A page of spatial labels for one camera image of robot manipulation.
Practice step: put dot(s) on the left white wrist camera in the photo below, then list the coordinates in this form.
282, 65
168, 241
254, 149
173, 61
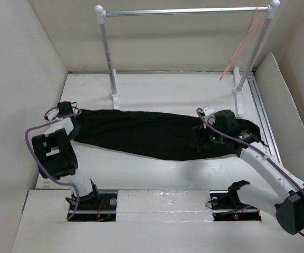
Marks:
51, 114

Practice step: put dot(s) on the aluminium rail right side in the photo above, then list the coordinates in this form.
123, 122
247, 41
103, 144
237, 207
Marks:
267, 133

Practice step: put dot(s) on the orange zip tie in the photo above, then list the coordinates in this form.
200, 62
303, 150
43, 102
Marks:
99, 209

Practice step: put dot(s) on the white foam block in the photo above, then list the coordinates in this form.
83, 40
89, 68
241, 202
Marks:
178, 206

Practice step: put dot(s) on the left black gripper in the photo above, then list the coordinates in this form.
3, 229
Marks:
72, 135

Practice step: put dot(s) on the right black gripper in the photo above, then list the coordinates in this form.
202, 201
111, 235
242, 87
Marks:
215, 122

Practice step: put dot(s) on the black trousers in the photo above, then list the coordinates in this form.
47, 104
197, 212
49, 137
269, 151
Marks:
163, 136

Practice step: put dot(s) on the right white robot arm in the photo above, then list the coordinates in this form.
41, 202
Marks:
243, 139

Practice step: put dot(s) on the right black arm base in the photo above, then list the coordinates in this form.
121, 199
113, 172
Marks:
226, 208

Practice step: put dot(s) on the white and silver clothes rack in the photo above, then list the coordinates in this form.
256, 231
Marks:
183, 40

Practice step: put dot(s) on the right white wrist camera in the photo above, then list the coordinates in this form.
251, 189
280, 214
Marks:
209, 114

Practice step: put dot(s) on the pink wire hanger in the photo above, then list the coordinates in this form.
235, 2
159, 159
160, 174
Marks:
251, 29

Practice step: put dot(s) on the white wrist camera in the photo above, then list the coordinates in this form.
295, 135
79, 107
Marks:
51, 114
209, 114

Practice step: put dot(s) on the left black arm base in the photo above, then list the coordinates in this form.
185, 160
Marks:
88, 206

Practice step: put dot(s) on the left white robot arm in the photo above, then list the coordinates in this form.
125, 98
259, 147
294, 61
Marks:
55, 154

